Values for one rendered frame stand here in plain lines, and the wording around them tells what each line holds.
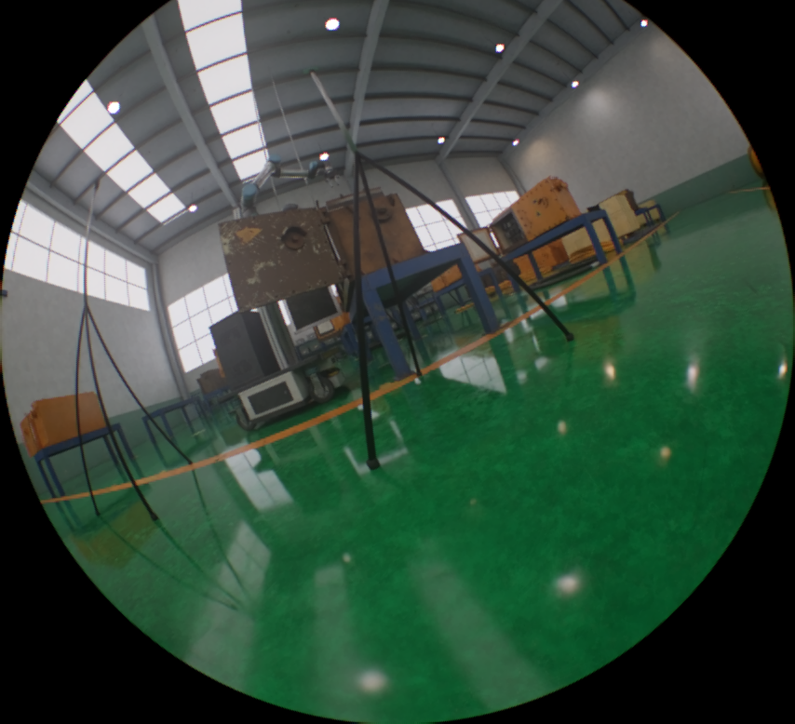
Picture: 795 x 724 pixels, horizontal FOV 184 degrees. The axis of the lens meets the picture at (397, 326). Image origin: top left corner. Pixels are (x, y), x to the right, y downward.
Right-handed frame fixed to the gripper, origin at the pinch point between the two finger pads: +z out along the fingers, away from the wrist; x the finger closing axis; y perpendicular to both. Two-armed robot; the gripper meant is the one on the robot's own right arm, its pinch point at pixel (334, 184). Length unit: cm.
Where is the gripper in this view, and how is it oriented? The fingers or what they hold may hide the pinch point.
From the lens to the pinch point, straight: 230.6
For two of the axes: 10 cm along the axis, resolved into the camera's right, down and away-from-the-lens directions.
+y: 1.2, -0.4, -9.9
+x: 9.1, -3.9, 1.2
